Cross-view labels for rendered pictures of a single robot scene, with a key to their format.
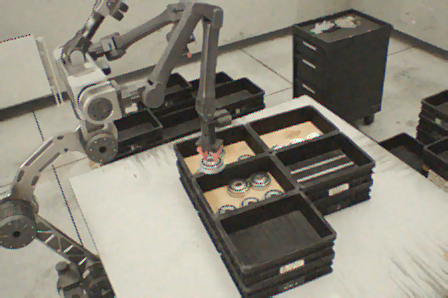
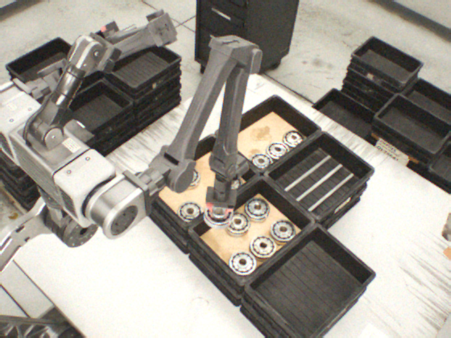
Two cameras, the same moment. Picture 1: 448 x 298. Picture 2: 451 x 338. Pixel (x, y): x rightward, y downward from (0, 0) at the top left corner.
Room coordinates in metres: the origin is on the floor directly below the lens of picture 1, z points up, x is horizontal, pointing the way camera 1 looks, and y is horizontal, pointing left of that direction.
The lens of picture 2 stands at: (0.79, 0.54, 2.50)
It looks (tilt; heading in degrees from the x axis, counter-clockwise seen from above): 51 degrees down; 331
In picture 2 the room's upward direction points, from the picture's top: 6 degrees clockwise
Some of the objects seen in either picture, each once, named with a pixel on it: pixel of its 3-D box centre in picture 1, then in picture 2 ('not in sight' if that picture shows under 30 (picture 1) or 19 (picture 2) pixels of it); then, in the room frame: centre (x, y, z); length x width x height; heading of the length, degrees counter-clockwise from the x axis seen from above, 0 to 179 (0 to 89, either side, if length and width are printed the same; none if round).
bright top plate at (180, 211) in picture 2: not in sight; (190, 212); (1.79, 0.11, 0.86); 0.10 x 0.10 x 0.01
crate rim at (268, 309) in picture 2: (274, 228); (311, 281); (1.32, -0.17, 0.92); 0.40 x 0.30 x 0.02; 109
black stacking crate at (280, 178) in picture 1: (244, 194); (250, 233); (1.61, -0.07, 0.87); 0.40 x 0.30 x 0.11; 109
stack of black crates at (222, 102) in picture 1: (234, 117); (143, 88); (3.06, -0.09, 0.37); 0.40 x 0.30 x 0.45; 115
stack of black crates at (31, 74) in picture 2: (165, 111); (53, 89); (3.26, 0.44, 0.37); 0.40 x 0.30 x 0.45; 115
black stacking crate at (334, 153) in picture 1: (322, 168); (317, 180); (1.73, -0.45, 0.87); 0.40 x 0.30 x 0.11; 109
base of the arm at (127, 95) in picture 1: (126, 95); (146, 186); (1.55, 0.34, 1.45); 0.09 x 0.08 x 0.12; 24
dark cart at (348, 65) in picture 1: (338, 76); (246, 21); (3.41, -0.98, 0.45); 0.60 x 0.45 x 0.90; 114
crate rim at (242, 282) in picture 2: (244, 185); (252, 226); (1.61, -0.07, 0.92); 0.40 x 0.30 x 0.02; 109
